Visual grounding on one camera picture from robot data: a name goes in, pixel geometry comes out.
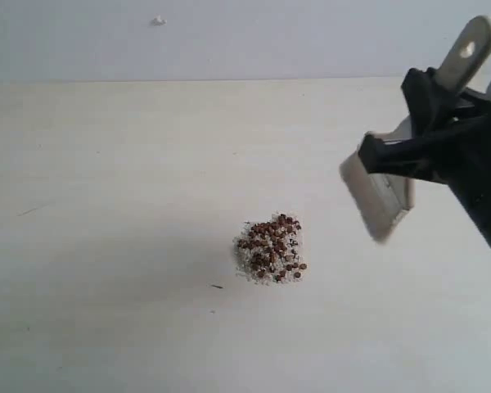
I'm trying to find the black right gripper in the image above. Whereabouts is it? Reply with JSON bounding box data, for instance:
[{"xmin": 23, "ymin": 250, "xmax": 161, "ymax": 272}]
[{"xmin": 358, "ymin": 67, "xmax": 491, "ymax": 192}]

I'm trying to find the white paint brush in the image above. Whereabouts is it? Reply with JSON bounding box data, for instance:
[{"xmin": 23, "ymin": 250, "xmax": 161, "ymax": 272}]
[{"xmin": 340, "ymin": 16, "xmax": 491, "ymax": 243}]

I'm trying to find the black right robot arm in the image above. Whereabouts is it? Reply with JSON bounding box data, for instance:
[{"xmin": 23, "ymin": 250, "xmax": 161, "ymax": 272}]
[{"xmin": 358, "ymin": 68, "xmax": 491, "ymax": 248}]

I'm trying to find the pile of rice and pellets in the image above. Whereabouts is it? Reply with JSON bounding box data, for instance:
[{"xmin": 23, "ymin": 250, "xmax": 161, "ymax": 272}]
[{"xmin": 232, "ymin": 212, "xmax": 309, "ymax": 285}]

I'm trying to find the white wall plug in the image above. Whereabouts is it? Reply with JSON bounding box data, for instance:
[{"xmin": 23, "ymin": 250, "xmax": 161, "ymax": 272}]
[{"xmin": 151, "ymin": 16, "xmax": 167, "ymax": 26}]

